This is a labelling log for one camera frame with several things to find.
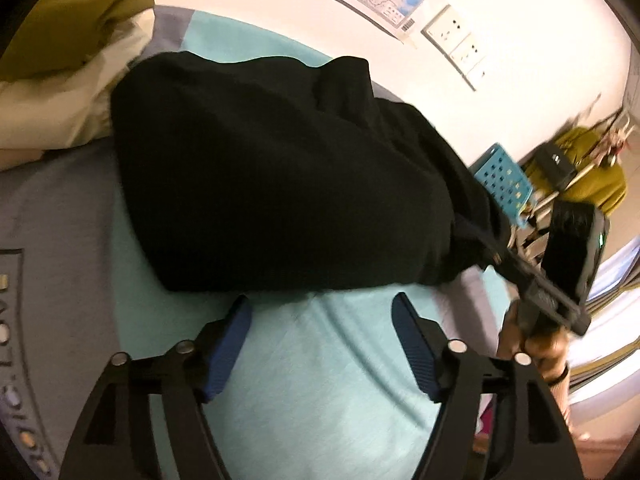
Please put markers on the light blue bed sheet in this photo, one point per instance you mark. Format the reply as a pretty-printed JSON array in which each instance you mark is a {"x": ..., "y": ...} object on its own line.
[{"x": 310, "y": 385}]

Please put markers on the white wall socket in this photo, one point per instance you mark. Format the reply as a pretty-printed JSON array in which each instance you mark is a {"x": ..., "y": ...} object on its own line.
[
  {"x": 446, "y": 27},
  {"x": 476, "y": 76},
  {"x": 466, "y": 53}
]

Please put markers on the cream cloth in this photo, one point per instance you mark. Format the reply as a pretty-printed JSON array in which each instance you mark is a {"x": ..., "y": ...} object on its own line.
[{"x": 65, "y": 105}]

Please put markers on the teal plastic basket rack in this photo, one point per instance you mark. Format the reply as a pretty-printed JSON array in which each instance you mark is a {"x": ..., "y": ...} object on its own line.
[{"x": 502, "y": 185}]

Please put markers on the olive cloth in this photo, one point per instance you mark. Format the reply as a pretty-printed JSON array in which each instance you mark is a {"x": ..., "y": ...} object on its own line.
[{"x": 75, "y": 10}]

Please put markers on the black box device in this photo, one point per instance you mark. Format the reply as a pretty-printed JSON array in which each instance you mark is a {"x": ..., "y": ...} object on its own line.
[{"x": 554, "y": 166}]

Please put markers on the mustard cloth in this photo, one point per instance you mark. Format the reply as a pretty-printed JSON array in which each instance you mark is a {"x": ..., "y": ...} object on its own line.
[{"x": 600, "y": 180}]

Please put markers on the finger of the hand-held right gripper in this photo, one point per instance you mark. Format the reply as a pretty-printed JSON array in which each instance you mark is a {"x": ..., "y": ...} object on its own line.
[{"x": 500, "y": 250}]

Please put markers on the person's right hand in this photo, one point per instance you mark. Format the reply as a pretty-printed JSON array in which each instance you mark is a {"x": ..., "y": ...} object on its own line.
[{"x": 530, "y": 350}]

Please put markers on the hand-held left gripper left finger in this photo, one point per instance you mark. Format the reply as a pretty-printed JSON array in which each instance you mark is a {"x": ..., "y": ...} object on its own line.
[{"x": 227, "y": 347}]

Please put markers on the black coat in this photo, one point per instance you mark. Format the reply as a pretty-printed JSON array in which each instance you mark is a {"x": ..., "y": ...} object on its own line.
[{"x": 275, "y": 175}]

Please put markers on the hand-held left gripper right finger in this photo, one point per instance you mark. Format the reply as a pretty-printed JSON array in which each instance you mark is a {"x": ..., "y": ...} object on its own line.
[{"x": 415, "y": 350}]

